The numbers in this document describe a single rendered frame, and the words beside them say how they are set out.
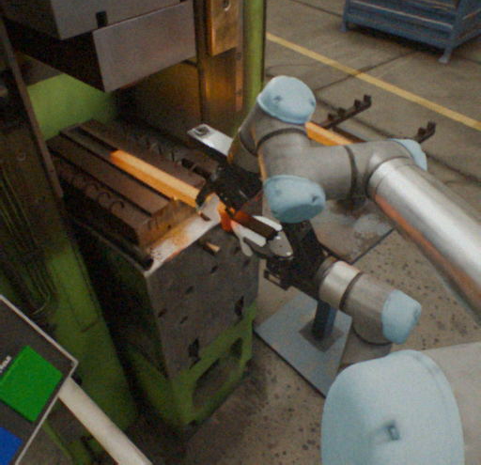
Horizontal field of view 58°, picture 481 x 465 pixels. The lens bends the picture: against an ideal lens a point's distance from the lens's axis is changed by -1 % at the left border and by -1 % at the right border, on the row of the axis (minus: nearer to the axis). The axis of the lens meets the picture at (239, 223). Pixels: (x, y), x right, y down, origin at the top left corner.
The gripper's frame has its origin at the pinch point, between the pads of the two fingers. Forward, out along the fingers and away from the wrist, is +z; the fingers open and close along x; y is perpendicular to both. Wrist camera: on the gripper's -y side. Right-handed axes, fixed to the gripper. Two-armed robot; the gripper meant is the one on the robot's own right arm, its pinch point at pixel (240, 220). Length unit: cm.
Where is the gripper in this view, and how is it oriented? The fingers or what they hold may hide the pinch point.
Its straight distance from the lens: 83.5
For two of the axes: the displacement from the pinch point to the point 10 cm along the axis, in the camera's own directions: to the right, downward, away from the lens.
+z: -7.6, -4.3, 4.9
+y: 0.2, 7.4, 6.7
